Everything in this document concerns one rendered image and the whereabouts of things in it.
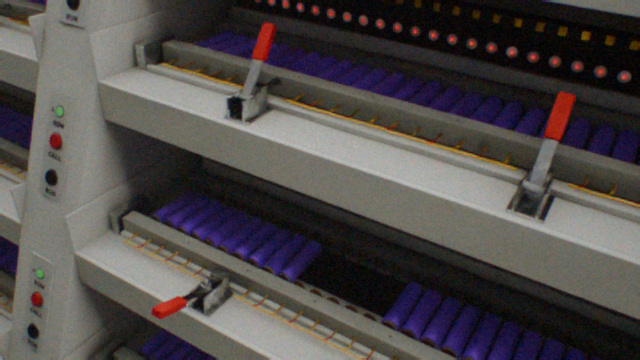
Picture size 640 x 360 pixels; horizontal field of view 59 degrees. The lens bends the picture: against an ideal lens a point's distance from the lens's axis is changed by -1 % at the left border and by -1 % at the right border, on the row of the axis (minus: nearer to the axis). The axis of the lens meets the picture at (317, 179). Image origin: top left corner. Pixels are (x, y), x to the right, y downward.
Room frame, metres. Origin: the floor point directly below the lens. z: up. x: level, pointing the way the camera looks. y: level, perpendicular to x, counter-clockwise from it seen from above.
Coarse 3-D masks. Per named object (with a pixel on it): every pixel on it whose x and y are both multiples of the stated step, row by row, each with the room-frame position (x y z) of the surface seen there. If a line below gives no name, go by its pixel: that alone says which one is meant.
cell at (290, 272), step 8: (304, 248) 0.60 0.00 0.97; (312, 248) 0.60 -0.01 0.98; (320, 248) 0.61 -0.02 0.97; (296, 256) 0.59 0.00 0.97; (304, 256) 0.59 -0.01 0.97; (312, 256) 0.59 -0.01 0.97; (288, 264) 0.57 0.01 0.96; (296, 264) 0.57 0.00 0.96; (304, 264) 0.58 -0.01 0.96; (280, 272) 0.56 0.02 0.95; (288, 272) 0.56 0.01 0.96; (296, 272) 0.57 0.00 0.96; (288, 280) 0.56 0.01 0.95
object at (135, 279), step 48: (144, 192) 0.68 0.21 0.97; (288, 192) 0.67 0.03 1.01; (96, 240) 0.62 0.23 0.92; (96, 288) 0.60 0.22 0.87; (144, 288) 0.55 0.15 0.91; (192, 288) 0.55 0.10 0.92; (528, 288) 0.54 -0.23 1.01; (192, 336) 0.53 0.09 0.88; (240, 336) 0.50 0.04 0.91; (288, 336) 0.50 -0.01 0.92
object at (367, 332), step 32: (128, 224) 0.62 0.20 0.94; (160, 224) 0.62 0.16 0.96; (192, 256) 0.58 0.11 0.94; (224, 256) 0.57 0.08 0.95; (256, 288) 0.54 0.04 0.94; (288, 288) 0.53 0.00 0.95; (320, 320) 0.51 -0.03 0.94; (352, 320) 0.50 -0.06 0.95; (384, 352) 0.48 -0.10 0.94; (416, 352) 0.47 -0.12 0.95
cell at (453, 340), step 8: (464, 312) 0.52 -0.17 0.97; (472, 312) 0.52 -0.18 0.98; (456, 320) 0.52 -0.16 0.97; (464, 320) 0.51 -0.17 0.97; (472, 320) 0.51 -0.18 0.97; (456, 328) 0.50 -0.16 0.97; (464, 328) 0.50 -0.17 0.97; (472, 328) 0.51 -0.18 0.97; (448, 336) 0.50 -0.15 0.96; (456, 336) 0.49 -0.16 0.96; (464, 336) 0.50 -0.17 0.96; (448, 344) 0.48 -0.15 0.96; (456, 344) 0.48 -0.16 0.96; (464, 344) 0.49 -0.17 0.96; (456, 352) 0.48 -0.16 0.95
